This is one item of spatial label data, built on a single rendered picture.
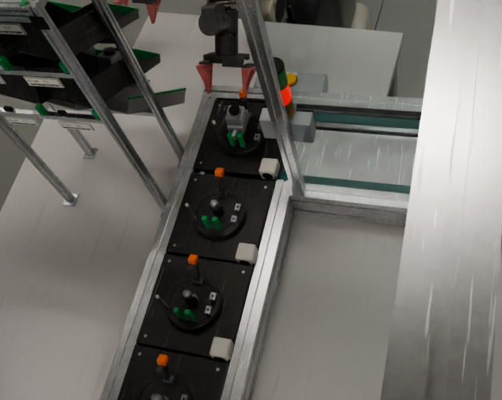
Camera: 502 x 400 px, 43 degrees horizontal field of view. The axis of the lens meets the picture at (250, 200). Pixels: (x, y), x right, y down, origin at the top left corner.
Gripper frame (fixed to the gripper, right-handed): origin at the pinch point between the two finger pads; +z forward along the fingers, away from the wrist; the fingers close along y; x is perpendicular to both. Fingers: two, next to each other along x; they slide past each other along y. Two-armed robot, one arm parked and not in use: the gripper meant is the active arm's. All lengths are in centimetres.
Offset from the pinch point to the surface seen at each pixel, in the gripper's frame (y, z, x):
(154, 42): -47, -5, 53
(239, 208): 6.0, 28.5, -6.8
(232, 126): -0.6, 10.5, 5.8
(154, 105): -19.3, 4.5, -2.6
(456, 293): 58, -15, -122
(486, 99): 58, -22, -114
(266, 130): 14.4, 6.3, -11.7
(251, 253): 11.8, 37.0, -14.3
